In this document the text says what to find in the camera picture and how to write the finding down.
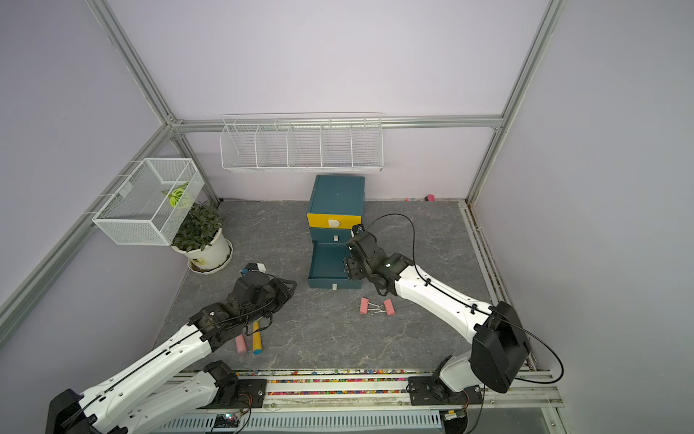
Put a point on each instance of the white wire wall shelf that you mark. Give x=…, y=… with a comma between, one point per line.
x=338, y=142

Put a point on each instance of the white mesh basket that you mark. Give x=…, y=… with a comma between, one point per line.
x=152, y=202

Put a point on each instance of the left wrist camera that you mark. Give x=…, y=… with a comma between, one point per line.
x=254, y=267

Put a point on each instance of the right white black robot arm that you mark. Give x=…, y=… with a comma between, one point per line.
x=499, y=344

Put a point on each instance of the green toy shovel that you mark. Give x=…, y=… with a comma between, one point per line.
x=256, y=339

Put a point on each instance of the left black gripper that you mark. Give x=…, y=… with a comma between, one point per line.
x=284, y=292

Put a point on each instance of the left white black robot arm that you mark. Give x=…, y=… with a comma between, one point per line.
x=136, y=399

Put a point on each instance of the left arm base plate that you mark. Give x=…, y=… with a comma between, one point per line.
x=246, y=391

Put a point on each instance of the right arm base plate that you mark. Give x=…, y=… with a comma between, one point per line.
x=426, y=391

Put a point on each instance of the pink binder clip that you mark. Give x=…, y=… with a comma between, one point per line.
x=364, y=306
x=389, y=307

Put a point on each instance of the teal drawer cabinet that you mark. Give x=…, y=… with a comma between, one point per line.
x=338, y=194

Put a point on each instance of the pink chalk stick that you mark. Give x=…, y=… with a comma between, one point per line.
x=241, y=346

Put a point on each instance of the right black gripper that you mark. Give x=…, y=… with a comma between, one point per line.
x=351, y=266

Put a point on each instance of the potted green plant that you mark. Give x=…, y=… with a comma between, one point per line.
x=201, y=240

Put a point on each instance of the teal drawer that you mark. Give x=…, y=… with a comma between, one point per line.
x=327, y=269
x=330, y=235

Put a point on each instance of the teal bottom drawer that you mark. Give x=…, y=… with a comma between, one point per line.
x=327, y=269

